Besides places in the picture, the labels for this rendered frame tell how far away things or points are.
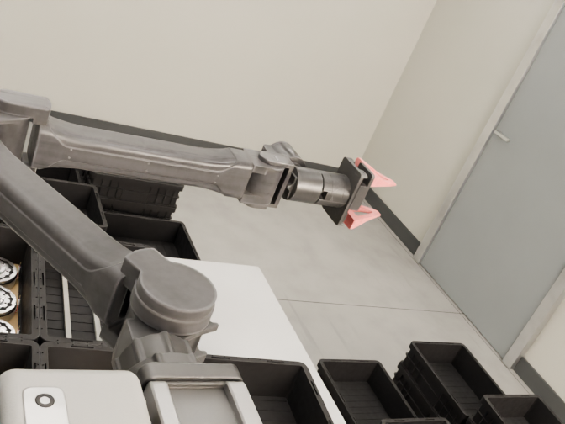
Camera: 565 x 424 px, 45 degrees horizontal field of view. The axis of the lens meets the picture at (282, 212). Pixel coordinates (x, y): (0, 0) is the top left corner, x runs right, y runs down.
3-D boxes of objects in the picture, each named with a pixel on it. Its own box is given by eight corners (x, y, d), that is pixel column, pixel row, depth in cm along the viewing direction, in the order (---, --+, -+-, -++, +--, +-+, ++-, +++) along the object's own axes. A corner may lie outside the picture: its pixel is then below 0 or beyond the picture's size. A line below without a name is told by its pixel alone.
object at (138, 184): (141, 234, 332) (169, 154, 313) (155, 271, 309) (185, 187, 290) (58, 224, 312) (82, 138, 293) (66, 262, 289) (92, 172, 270)
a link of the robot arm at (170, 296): (-99, 166, 82) (-88, 91, 77) (2, 156, 93) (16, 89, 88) (147, 404, 63) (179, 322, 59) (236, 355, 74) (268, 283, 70)
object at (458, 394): (478, 474, 272) (522, 414, 258) (423, 479, 257) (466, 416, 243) (426, 400, 302) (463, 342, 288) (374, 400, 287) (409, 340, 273)
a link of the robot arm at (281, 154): (245, 207, 106) (264, 160, 102) (222, 171, 115) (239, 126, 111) (308, 216, 112) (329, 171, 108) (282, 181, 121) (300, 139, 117)
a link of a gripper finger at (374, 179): (372, 196, 122) (330, 189, 118) (389, 162, 119) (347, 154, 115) (391, 217, 117) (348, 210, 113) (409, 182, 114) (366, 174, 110)
